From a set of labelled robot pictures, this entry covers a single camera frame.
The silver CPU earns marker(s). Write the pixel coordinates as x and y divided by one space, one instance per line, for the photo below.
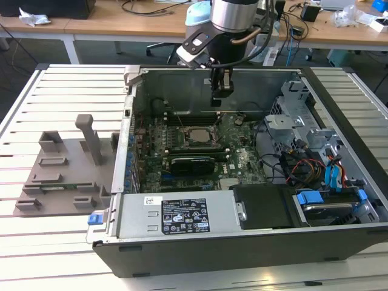
200 135

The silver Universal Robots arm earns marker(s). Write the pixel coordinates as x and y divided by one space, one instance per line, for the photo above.
233 15

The small black electronic module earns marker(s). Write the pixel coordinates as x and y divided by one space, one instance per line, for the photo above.
297 31

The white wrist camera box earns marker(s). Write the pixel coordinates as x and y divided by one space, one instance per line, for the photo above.
189 56

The black office chair base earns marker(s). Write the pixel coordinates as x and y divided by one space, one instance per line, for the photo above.
160 45

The thin metal locking lever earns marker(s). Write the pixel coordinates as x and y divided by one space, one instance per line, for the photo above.
181 121
218 119

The round coin cell battery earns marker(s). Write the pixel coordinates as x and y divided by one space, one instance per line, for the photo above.
239 121

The blue box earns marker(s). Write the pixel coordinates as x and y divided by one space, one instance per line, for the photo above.
380 5

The CPU socket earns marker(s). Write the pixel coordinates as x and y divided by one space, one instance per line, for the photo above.
185 136

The silver metal drive cage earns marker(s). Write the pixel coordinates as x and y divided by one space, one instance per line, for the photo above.
283 121

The large black box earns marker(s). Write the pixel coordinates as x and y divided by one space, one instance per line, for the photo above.
45 7

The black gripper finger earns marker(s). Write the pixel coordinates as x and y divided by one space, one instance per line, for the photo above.
216 85

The grey parts rack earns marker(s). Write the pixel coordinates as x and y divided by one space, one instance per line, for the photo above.
69 169

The black open PC case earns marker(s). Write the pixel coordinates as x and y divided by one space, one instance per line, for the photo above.
212 257

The grey flat device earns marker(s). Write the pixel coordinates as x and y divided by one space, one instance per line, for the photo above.
336 3

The crumpled white paper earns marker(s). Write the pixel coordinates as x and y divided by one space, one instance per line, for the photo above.
33 18

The clear plastic bag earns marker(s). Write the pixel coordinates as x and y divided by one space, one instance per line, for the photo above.
345 16

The small silver chipset heatsink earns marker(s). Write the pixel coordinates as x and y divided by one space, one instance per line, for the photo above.
229 183

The black graphics card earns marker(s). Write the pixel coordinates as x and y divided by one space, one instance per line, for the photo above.
191 165

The green motherboard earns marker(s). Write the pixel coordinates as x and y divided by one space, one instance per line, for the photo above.
242 157

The black RAM slot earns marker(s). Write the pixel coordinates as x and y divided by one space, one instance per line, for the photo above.
194 148
219 156
197 122
197 115

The black computer tower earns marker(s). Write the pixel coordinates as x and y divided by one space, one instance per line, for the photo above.
281 6

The green RAM stick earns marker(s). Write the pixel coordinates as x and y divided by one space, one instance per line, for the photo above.
57 187

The blue case latch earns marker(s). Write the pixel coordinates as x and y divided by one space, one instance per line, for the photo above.
94 219

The white cardboard box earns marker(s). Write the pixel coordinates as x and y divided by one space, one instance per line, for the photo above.
380 27

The wooden desk white frame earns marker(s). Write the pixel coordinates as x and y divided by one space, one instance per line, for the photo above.
91 25

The teal storage box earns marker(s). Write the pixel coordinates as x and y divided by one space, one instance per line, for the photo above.
342 57

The black plastic shroud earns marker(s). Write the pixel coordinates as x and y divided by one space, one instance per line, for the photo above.
263 206

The silver power supply unit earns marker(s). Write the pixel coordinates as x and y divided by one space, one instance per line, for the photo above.
136 218

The grey plastic case latch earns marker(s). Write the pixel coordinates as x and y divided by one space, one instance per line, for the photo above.
131 74

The hard disk in blue carrier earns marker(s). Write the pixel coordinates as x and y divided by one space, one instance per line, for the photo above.
309 199

